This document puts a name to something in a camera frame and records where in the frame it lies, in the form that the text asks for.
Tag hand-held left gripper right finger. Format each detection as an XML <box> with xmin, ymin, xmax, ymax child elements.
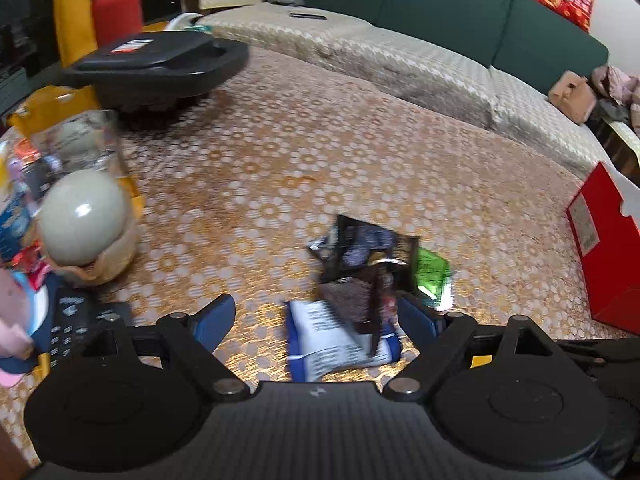
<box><xmin>382</xmin><ymin>291</ymin><xmax>566</xmax><ymax>402</ymax></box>

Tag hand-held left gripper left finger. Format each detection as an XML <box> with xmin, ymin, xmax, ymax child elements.
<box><xmin>82</xmin><ymin>294</ymin><xmax>251</xmax><ymax>404</ymax></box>

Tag green foil snack packet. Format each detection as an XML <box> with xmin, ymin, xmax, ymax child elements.
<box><xmin>412</xmin><ymin>246</ymin><xmax>455</xmax><ymax>311</ymax></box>

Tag brown patterned snack packet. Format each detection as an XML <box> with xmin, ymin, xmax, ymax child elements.
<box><xmin>319</xmin><ymin>260</ymin><xmax>398</xmax><ymax>351</ymax></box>

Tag red cardboard box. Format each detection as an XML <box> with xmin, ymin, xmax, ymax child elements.
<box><xmin>565</xmin><ymin>161</ymin><xmax>640</xmax><ymax>336</ymax></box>

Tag blue white snack packet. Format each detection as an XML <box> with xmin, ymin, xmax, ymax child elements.
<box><xmin>284</xmin><ymin>300</ymin><xmax>402</xmax><ymax>383</ymax></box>

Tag black snack packet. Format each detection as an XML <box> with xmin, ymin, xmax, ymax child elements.
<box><xmin>306</xmin><ymin>214</ymin><xmax>421</xmax><ymax>291</ymax></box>

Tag black remote control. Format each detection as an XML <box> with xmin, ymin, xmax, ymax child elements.
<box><xmin>37</xmin><ymin>285</ymin><xmax>133</xmax><ymax>368</ymax></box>

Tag round grey beige ornament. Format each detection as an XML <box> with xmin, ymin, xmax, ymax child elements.
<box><xmin>36</xmin><ymin>169</ymin><xmax>141</xmax><ymax>286</ymax></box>

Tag blue pink coaster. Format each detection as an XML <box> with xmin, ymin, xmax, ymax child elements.
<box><xmin>0</xmin><ymin>272</ymin><xmax>56</xmax><ymax>386</ymax></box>

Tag floral patterned tablecloth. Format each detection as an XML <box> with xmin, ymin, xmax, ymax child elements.
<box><xmin>0</xmin><ymin>45</ymin><xmax>636</xmax><ymax>461</ymax></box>

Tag pink mug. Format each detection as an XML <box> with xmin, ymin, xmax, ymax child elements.
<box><xmin>0</xmin><ymin>267</ymin><xmax>36</xmax><ymax>361</ymax></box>

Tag yellow capped bottle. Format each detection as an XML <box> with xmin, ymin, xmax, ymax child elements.
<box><xmin>0</xmin><ymin>160</ymin><xmax>38</xmax><ymax>261</ymax></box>

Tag clear bag yellow edge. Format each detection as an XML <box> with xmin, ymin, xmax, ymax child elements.
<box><xmin>7</xmin><ymin>85</ymin><xmax>146</xmax><ymax>211</ymax></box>

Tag beige patterned sofa cover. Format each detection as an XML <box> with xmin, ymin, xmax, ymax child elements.
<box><xmin>181</xmin><ymin>0</ymin><xmax>616</xmax><ymax>181</ymax></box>

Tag black table appliance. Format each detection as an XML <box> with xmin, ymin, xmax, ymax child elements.
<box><xmin>61</xmin><ymin>30</ymin><xmax>250</xmax><ymax>113</ymax></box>

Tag beige handbag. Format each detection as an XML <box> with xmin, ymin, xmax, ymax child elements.
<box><xmin>548</xmin><ymin>70</ymin><xmax>598</xmax><ymax>126</ymax></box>

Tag pink padded jacket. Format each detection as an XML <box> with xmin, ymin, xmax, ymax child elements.
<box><xmin>590</xmin><ymin>65</ymin><xmax>640</xmax><ymax>136</ymax></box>

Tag green white pack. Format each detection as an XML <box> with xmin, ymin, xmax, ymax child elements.
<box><xmin>167</xmin><ymin>10</ymin><xmax>208</xmax><ymax>31</ymax></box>

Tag green sofa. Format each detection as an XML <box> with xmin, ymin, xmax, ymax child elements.
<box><xmin>182</xmin><ymin>0</ymin><xmax>640</xmax><ymax>181</ymax></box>

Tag red water bottle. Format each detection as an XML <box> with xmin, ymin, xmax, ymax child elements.
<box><xmin>90</xmin><ymin>0</ymin><xmax>145</xmax><ymax>48</ymax></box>

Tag yellow giraffe figure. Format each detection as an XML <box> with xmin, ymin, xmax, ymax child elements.
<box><xmin>52</xmin><ymin>0</ymin><xmax>98</xmax><ymax>56</ymax></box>

